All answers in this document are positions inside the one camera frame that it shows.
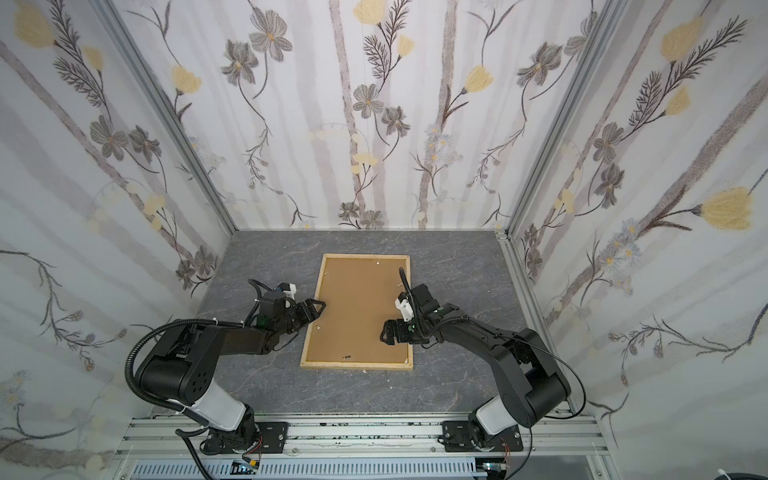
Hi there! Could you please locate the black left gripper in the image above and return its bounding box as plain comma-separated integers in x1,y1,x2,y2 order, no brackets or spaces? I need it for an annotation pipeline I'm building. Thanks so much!
276,301,328,338

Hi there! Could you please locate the light wooden picture frame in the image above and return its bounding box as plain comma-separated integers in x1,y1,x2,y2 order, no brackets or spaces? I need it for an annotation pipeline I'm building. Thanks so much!
299,253,415,371

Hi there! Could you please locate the brown wooden backing board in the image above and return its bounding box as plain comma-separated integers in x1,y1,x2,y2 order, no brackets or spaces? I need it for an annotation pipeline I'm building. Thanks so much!
305,256,410,365

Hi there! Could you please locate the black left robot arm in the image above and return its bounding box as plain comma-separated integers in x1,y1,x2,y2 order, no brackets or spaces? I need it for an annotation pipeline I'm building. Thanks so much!
124,283,326,433

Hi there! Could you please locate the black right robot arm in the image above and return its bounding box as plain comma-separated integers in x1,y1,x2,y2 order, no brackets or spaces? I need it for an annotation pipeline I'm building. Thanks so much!
380,284,571,437

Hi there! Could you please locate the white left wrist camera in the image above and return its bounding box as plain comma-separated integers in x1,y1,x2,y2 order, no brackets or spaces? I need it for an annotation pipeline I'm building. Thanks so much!
279,282,297,299

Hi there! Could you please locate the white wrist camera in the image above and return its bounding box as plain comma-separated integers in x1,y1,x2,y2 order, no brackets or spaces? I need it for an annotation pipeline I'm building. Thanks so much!
279,282,297,299
395,292,414,322

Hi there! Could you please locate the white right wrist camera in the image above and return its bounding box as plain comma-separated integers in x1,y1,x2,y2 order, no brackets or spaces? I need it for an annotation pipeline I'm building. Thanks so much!
395,292,414,322

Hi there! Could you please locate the aluminium corner post right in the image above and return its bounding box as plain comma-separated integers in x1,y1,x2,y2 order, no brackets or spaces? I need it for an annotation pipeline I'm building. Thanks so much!
505,0,631,238

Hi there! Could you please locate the aluminium corner post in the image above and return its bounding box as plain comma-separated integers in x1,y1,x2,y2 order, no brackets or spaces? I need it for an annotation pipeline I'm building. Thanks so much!
505,0,631,238
89,0,238,236

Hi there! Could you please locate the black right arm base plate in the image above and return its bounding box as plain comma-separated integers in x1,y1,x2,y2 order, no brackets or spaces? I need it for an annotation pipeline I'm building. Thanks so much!
441,419,524,454

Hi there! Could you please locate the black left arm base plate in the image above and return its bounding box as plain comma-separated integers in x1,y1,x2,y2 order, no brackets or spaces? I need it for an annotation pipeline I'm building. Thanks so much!
255,421,289,454

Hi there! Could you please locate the white slotted cable duct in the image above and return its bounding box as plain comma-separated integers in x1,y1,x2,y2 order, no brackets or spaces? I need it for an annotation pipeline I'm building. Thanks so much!
128,457,488,480

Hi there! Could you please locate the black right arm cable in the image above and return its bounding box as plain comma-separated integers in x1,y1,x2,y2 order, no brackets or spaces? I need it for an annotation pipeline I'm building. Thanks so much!
503,335,588,480

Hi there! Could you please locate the black corrugated left cable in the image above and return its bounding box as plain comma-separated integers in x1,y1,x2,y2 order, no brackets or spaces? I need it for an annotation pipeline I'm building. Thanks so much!
124,317,247,480

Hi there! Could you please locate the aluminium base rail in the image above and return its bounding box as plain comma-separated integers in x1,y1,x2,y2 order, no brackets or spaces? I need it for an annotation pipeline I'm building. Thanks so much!
106,413,619,479

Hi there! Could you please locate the aluminium corner post left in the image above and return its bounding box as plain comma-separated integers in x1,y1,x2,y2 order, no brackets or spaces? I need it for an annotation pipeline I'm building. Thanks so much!
89,0,238,236

